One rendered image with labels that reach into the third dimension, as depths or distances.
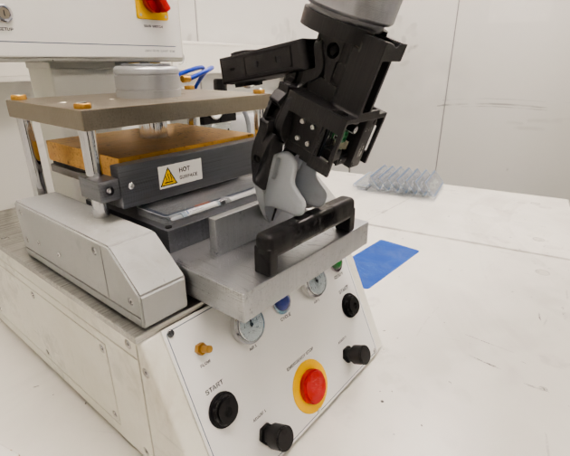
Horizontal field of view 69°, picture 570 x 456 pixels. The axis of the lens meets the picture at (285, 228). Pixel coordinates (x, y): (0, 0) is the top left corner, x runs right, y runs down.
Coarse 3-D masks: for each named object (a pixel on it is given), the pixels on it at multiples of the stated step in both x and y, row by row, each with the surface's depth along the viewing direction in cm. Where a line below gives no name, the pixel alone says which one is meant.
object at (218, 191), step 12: (228, 180) 55; (240, 180) 55; (192, 192) 50; (204, 192) 50; (216, 192) 50; (228, 192) 50; (240, 192) 50; (144, 204) 46; (156, 204) 46; (168, 204) 46; (180, 204) 46; (192, 204) 46
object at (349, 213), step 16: (320, 208) 43; (336, 208) 44; (352, 208) 47; (288, 224) 39; (304, 224) 40; (320, 224) 42; (336, 224) 45; (352, 224) 48; (256, 240) 37; (272, 240) 36; (288, 240) 38; (304, 240) 40; (256, 256) 38; (272, 256) 37; (272, 272) 38
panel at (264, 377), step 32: (352, 288) 59; (192, 320) 40; (224, 320) 43; (288, 320) 49; (320, 320) 53; (352, 320) 58; (192, 352) 39; (224, 352) 42; (256, 352) 45; (288, 352) 48; (320, 352) 52; (192, 384) 39; (224, 384) 41; (256, 384) 44; (288, 384) 47; (256, 416) 43; (288, 416) 46; (224, 448) 40; (256, 448) 43
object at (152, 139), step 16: (144, 128) 53; (160, 128) 53; (176, 128) 61; (192, 128) 61; (208, 128) 61; (48, 144) 52; (64, 144) 50; (80, 144) 50; (112, 144) 50; (128, 144) 50; (144, 144) 50; (160, 144) 50; (176, 144) 50; (192, 144) 50; (208, 144) 52; (64, 160) 51; (80, 160) 48; (112, 160) 44; (128, 160) 44
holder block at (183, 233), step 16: (112, 208) 48; (128, 208) 48; (224, 208) 48; (144, 224) 44; (160, 224) 43; (176, 224) 43; (192, 224) 44; (208, 224) 45; (160, 240) 43; (176, 240) 42; (192, 240) 44
